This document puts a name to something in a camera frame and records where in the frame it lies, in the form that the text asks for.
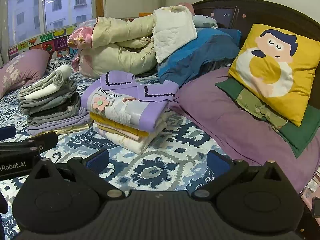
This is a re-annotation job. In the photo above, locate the dark wooden headboard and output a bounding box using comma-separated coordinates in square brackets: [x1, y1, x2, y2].
[191, 0, 320, 111]

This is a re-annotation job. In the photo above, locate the yellow cartoon cushion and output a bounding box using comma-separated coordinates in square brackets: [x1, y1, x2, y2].
[228, 24, 319, 126]

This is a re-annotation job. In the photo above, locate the purple quilt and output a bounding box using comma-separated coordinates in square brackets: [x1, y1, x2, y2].
[169, 68, 319, 192]

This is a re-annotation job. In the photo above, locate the purple collared folded garment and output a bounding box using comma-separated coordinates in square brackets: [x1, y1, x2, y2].
[81, 70, 179, 132]

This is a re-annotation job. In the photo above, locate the white quilted blanket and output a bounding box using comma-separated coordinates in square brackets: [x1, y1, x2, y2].
[152, 5, 197, 63]

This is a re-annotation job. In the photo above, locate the grey folded clothes stack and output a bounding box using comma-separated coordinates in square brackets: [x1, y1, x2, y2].
[17, 64, 92, 136]

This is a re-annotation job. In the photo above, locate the blue white patterned bedspread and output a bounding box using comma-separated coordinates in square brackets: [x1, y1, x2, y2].
[0, 55, 226, 239]

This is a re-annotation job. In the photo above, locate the green patterned pillow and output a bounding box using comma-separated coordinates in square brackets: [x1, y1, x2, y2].
[215, 78, 319, 158]

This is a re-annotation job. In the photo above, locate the window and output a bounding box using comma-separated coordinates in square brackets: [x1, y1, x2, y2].
[8, 0, 94, 46]

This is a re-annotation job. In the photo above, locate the pink floral pillow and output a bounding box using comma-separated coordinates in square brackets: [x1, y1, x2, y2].
[1, 49, 50, 98]

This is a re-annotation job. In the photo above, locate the yellow and cream folded stack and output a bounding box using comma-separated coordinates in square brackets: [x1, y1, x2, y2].
[89, 112, 167, 155]

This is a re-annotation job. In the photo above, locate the blue jacket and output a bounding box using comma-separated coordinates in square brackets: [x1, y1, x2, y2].
[157, 28, 241, 86]

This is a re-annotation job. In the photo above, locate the colourful alphabet play mat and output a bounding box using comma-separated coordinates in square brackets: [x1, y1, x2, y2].
[8, 25, 76, 59]

